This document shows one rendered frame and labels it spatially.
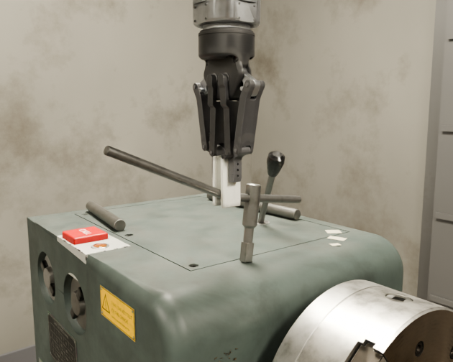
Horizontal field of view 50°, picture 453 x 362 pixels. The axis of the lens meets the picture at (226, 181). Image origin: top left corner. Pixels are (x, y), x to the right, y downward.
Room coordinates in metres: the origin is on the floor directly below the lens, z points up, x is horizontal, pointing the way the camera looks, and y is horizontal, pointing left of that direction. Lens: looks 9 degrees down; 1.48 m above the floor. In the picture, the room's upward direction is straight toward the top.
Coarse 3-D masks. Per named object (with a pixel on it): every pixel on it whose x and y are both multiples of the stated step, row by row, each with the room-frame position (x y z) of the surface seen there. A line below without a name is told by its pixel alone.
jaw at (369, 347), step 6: (360, 348) 0.52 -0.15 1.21; (366, 348) 0.52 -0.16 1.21; (372, 348) 0.51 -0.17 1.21; (360, 354) 0.51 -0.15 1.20; (366, 354) 0.51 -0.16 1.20; (372, 354) 0.51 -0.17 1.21; (378, 354) 0.50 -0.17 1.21; (354, 360) 0.51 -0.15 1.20; (360, 360) 0.51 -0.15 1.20; (366, 360) 0.51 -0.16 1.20; (372, 360) 0.50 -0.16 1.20; (378, 360) 0.50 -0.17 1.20; (384, 360) 0.50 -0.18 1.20
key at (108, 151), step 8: (104, 152) 0.55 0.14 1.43; (112, 152) 0.55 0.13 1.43; (120, 152) 0.56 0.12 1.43; (120, 160) 0.56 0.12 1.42; (128, 160) 0.57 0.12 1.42; (136, 160) 0.57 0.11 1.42; (144, 160) 0.58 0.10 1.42; (144, 168) 0.58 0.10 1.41; (152, 168) 0.59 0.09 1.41; (160, 168) 0.59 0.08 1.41; (168, 176) 0.60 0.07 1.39; (176, 176) 0.61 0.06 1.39; (184, 176) 0.62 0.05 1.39; (184, 184) 0.62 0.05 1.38; (192, 184) 0.62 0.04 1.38; (200, 184) 0.63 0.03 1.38; (208, 192) 0.64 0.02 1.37; (216, 192) 0.65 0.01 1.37; (240, 200) 0.67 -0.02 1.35; (248, 200) 0.68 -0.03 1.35; (264, 200) 0.70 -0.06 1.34; (272, 200) 0.71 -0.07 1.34; (280, 200) 0.72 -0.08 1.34; (288, 200) 0.73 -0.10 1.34; (296, 200) 0.74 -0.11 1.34
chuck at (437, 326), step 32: (384, 288) 0.63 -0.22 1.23; (352, 320) 0.55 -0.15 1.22; (384, 320) 0.54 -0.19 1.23; (416, 320) 0.54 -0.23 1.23; (448, 320) 0.58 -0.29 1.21; (320, 352) 0.53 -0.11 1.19; (352, 352) 0.52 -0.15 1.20; (384, 352) 0.50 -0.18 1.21; (416, 352) 0.54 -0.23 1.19; (448, 352) 0.59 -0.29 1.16
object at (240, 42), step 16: (208, 32) 0.63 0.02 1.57; (224, 32) 0.63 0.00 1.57; (240, 32) 0.63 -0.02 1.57; (208, 48) 0.63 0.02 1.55; (224, 48) 0.63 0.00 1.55; (240, 48) 0.63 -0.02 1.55; (208, 64) 0.68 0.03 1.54; (224, 64) 0.65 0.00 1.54; (240, 64) 0.63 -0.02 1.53; (240, 80) 0.63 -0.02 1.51
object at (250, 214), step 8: (248, 184) 0.69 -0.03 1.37; (256, 184) 0.69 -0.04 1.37; (248, 192) 0.68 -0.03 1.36; (256, 192) 0.68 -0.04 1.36; (256, 200) 0.68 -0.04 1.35; (248, 208) 0.68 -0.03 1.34; (256, 208) 0.68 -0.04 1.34; (248, 216) 0.68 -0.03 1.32; (256, 216) 0.68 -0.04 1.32; (248, 224) 0.68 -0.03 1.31; (256, 224) 0.68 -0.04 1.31; (248, 232) 0.68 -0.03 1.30; (248, 240) 0.68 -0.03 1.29; (248, 248) 0.68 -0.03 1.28; (240, 256) 0.68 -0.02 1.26; (248, 256) 0.68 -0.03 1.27
